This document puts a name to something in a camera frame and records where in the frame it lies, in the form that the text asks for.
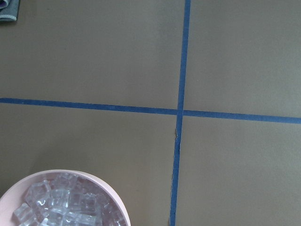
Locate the clear ice cubes pile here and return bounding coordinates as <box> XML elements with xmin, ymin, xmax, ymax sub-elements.
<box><xmin>12</xmin><ymin>173</ymin><xmax>127</xmax><ymax>226</ymax></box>

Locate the pink bowl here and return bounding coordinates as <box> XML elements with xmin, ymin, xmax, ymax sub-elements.
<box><xmin>0</xmin><ymin>169</ymin><xmax>131</xmax><ymax>226</ymax></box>

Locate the folded grey cloth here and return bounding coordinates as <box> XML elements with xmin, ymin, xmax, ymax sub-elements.
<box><xmin>0</xmin><ymin>0</ymin><xmax>20</xmax><ymax>22</ymax></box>

